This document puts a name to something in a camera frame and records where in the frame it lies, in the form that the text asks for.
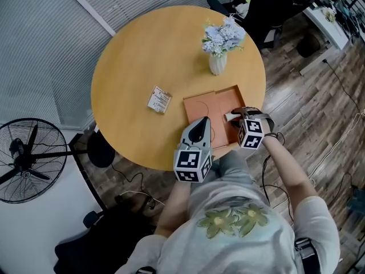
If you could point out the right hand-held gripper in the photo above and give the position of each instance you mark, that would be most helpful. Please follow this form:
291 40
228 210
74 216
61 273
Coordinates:
251 133

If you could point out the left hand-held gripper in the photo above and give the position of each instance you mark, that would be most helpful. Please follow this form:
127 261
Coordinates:
194 141

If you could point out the orange cardboard box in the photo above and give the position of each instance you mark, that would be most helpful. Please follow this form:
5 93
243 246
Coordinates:
205 107

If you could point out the person's right forearm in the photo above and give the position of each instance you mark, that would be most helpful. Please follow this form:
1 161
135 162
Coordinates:
285 167

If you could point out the person's left forearm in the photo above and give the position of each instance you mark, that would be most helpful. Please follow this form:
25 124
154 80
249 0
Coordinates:
174 207

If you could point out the white ribbed vase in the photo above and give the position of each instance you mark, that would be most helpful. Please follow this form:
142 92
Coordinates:
218 64

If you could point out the white printed card packet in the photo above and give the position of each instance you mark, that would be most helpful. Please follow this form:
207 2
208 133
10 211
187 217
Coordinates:
159 99

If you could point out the blue artificial flower bouquet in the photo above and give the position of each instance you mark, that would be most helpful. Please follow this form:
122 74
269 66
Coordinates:
222 37

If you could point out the black round table base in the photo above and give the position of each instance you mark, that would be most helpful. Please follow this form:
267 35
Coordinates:
101 150

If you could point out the white floral shirt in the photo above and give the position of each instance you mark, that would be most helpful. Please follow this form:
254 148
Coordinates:
233 233

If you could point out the black waste bin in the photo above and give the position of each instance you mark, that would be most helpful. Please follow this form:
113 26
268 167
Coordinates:
308 46

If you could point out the black office chair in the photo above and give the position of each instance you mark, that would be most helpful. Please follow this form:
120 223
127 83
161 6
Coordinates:
273 13

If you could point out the black bag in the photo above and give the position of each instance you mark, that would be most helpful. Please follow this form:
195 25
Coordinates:
114 238

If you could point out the white desk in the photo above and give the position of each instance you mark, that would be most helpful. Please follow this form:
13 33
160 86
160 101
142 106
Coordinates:
328 28

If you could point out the black standing fan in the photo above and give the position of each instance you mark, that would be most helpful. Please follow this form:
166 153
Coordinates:
28 158

